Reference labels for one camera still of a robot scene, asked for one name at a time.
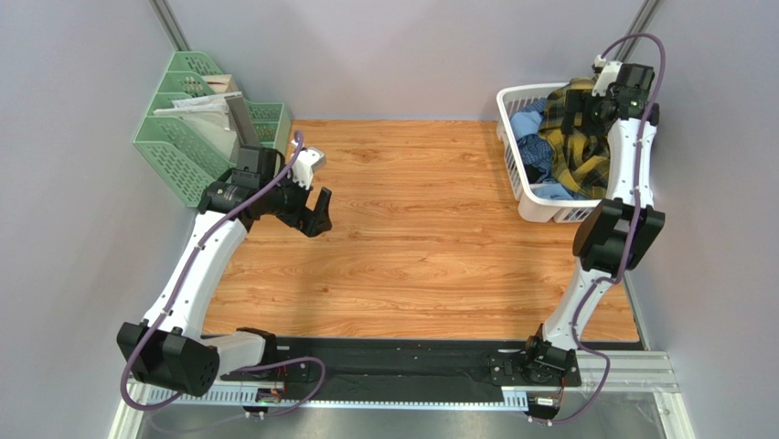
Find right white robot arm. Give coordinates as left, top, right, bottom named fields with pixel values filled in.
left=520, top=59, right=666, bottom=384

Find papers in organizer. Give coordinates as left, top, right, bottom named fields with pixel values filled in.
left=153, top=74, right=240, bottom=162

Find purple cable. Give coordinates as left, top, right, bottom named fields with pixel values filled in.
left=119, top=130, right=326, bottom=420
left=527, top=32, right=667, bottom=426

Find white laundry basket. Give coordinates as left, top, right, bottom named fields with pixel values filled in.
left=496, top=81, right=605, bottom=223

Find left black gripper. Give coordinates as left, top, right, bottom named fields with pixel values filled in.
left=260, top=164, right=332, bottom=237

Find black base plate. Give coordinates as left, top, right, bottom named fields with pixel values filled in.
left=222, top=337, right=582, bottom=403

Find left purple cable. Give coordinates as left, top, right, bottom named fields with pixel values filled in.
left=119, top=130, right=326, bottom=420

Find grey folder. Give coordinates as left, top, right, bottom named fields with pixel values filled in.
left=226, top=92, right=261, bottom=146

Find aluminium rail frame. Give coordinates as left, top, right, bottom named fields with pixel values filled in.
left=112, top=340, right=694, bottom=438

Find light blue shirt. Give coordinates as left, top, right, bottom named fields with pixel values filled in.
left=510, top=110, right=584, bottom=201

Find blue checked shirt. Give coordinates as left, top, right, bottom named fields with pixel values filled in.
left=510, top=98, right=553, bottom=184

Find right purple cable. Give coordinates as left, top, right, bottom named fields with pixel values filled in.
left=527, top=32, right=667, bottom=426

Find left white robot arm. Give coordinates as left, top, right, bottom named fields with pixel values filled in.
left=117, top=140, right=332, bottom=396

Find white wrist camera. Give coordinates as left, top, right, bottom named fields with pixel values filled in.
left=291, top=147, right=326, bottom=190
left=592, top=55, right=623, bottom=97

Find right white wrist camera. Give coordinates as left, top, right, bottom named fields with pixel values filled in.
left=592, top=55, right=623, bottom=97

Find yellow plaid long sleeve shirt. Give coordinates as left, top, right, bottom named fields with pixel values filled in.
left=539, top=78, right=611, bottom=199

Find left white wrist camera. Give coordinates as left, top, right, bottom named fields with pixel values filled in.
left=291, top=147, right=326, bottom=190

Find green file organizer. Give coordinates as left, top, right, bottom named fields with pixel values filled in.
left=133, top=51, right=291, bottom=208

